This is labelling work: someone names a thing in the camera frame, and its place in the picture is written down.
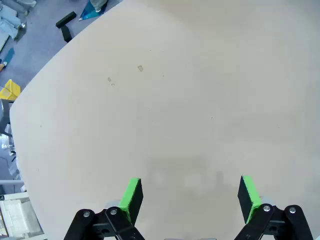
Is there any short black foam block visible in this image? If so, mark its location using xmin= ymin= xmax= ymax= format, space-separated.
xmin=60 ymin=25 xmax=74 ymax=43

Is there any blue triangular sheet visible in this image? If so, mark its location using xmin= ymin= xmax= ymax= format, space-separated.
xmin=78 ymin=0 xmax=104 ymax=22

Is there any white tray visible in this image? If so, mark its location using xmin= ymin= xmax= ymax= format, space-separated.
xmin=0 ymin=193 xmax=45 ymax=238

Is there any light grey cloth bundle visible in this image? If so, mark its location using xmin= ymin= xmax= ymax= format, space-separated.
xmin=0 ymin=3 xmax=27 ymax=41

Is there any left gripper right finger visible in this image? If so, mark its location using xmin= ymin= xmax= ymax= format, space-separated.
xmin=233 ymin=175 xmax=315 ymax=240

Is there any teal flat item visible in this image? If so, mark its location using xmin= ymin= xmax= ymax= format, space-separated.
xmin=3 ymin=47 xmax=16 ymax=65

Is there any yellow plastic crate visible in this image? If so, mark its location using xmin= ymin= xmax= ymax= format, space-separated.
xmin=0 ymin=79 xmax=22 ymax=101

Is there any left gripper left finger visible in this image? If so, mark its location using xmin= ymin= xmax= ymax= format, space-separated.
xmin=63 ymin=177 xmax=146 ymax=240

